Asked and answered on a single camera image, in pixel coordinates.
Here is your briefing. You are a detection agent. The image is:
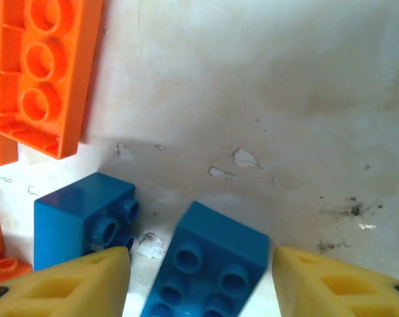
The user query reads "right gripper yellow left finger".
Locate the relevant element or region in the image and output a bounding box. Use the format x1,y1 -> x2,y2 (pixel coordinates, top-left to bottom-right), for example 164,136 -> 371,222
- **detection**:
0,246 -> 132,317

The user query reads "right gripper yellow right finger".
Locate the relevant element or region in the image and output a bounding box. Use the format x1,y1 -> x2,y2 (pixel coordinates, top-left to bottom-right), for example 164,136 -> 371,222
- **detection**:
272,246 -> 399,317

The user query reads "blue lego brick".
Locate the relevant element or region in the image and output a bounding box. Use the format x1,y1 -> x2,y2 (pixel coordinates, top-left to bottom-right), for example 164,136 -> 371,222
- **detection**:
139,201 -> 270,317
33,172 -> 140,272

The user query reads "long orange lego brick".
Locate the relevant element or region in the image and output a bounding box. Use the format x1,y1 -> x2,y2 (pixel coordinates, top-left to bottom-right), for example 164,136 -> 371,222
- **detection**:
0,0 -> 105,160

